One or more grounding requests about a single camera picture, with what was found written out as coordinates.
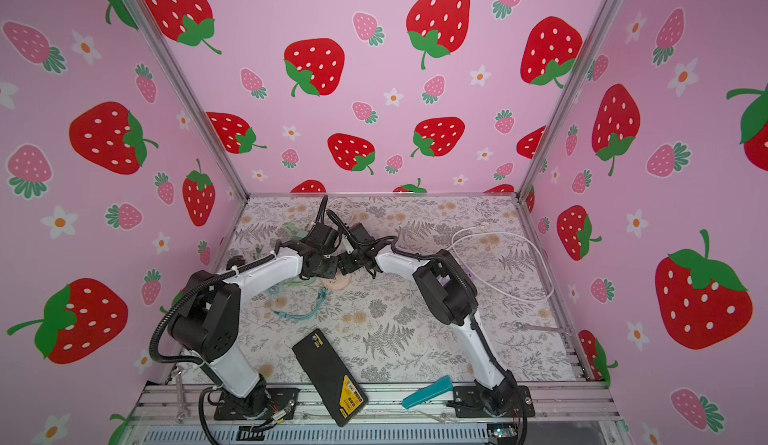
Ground round pink power socket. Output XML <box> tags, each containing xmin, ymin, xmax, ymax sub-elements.
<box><xmin>323</xmin><ymin>275</ymin><xmax>351</xmax><ymax>291</ymax></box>

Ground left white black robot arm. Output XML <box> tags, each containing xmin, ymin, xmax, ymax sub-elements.
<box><xmin>149</xmin><ymin>223</ymin><xmax>339</xmax><ymax>418</ymax></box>

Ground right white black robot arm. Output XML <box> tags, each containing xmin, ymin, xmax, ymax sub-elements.
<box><xmin>338</xmin><ymin>223</ymin><xmax>527</xmax><ymax>416</ymax></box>

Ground black rectangular case yellow label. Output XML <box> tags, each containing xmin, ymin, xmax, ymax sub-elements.
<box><xmin>292</xmin><ymin>328</ymin><xmax>369</xmax><ymax>427</ymax></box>

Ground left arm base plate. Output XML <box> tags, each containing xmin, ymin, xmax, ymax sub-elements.
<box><xmin>208</xmin><ymin>388</ymin><xmax>300</xmax><ymax>421</ymax></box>

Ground teal plastic handle tool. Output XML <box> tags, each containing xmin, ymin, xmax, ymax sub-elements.
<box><xmin>401</xmin><ymin>376</ymin><xmax>454</xmax><ymax>410</ymax></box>

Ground white power strip cable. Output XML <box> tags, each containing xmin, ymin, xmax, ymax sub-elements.
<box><xmin>449</xmin><ymin>224</ymin><xmax>556</xmax><ymax>317</ymax></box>

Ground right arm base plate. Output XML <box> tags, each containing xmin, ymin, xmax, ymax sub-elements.
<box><xmin>446</xmin><ymin>384</ymin><xmax>536</xmax><ymax>419</ymax></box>

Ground aluminium front rail frame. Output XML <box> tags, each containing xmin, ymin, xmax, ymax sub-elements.
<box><xmin>118</xmin><ymin>382</ymin><xmax>633</xmax><ymax>444</ymax></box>

